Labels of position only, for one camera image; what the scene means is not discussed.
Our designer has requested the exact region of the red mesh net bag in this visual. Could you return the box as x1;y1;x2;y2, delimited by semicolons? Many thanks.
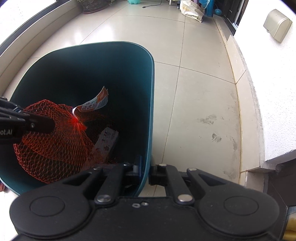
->
14;99;108;184

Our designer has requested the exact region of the teal plastic trash bin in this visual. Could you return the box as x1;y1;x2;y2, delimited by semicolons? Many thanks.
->
1;42;154;196

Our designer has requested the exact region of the white printed paper wrapper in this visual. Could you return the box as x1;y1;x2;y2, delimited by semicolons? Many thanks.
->
91;127;118;161

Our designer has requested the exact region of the printed paper label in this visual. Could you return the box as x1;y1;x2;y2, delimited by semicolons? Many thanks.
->
72;86;108;115

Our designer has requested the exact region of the dark plant pot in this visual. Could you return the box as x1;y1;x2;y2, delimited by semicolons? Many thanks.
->
77;0;111;14

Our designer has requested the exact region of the white plastic shopping bag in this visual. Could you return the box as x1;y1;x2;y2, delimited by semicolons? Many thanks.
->
180;0;205;23

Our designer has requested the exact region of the blue ball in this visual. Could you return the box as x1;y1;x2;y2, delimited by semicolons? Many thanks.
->
214;9;222;16

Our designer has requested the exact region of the blue plastic bucket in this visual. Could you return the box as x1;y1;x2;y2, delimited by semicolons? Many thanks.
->
199;0;215;17

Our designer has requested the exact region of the black cable on floor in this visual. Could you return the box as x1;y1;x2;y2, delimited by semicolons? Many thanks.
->
141;2;164;10

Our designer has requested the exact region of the beige wall socket cover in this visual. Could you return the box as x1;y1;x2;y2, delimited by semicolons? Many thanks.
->
263;9;292;43

